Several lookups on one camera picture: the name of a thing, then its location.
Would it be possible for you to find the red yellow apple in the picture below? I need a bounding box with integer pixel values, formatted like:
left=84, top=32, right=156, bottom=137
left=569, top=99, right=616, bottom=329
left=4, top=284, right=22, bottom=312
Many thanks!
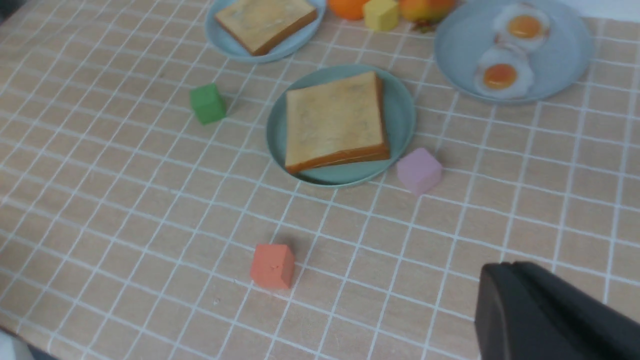
left=398, top=0, right=458, bottom=23

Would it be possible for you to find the toast slice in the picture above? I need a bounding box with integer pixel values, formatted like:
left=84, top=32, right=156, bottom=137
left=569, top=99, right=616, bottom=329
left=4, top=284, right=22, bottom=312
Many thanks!
left=285, top=71, right=391, bottom=174
left=214, top=0, right=318, bottom=57

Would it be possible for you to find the fried egg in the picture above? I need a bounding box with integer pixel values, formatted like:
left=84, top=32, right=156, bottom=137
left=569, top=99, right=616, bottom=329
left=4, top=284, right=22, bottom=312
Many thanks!
left=474, top=43, right=535, bottom=100
left=493, top=2, right=551, bottom=53

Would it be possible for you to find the light blue bread plate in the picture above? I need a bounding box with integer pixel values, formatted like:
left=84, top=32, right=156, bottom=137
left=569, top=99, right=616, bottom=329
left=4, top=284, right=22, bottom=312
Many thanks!
left=205, top=0, right=327, bottom=64

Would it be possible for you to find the far fried egg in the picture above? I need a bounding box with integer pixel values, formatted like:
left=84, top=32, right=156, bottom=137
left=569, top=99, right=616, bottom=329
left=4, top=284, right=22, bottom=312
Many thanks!
left=493, top=2, right=551, bottom=53

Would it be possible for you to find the orange-red cube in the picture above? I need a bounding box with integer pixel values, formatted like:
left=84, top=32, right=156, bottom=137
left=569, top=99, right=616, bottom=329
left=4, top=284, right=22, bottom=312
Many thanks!
left=250, top=243, right=295, bottom=290

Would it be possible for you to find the green cube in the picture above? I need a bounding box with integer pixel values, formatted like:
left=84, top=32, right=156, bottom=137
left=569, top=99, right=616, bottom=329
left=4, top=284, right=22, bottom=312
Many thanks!
left=189, top=83, right=227, bottom=126

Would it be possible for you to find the yellow cube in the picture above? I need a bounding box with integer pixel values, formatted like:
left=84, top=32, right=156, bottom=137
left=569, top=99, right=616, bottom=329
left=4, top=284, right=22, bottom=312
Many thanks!
left=362, top=0, right=400, bottom=32

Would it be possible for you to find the orange fruit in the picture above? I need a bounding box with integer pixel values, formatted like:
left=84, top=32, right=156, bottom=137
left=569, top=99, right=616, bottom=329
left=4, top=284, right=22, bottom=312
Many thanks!
left=327, top=0, right=369, bottom=21

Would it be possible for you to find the grey-blue egg plate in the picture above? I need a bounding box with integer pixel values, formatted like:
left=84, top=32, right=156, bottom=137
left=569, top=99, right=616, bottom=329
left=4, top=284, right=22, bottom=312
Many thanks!
left=434, top=0, right=594, bottom=105

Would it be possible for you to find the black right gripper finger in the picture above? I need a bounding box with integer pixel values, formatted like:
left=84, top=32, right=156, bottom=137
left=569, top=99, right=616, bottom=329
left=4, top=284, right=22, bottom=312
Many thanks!
left=474, top=261, right=640, bottom=360

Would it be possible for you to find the near fried egg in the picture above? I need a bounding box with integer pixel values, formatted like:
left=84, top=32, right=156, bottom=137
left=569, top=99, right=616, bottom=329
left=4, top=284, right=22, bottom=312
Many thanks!
left=474, top=43, right=535, bottom=100

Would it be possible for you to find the checkered beige tablecloth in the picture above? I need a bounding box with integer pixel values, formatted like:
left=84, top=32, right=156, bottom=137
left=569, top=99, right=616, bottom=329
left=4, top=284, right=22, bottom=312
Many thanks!
left=0, top=0, right=639, bottom=360

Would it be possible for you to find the pink cube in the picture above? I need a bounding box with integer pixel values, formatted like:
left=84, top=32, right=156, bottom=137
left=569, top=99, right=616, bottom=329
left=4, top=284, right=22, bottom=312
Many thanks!
left=397, top=147, right=443, bottom=197

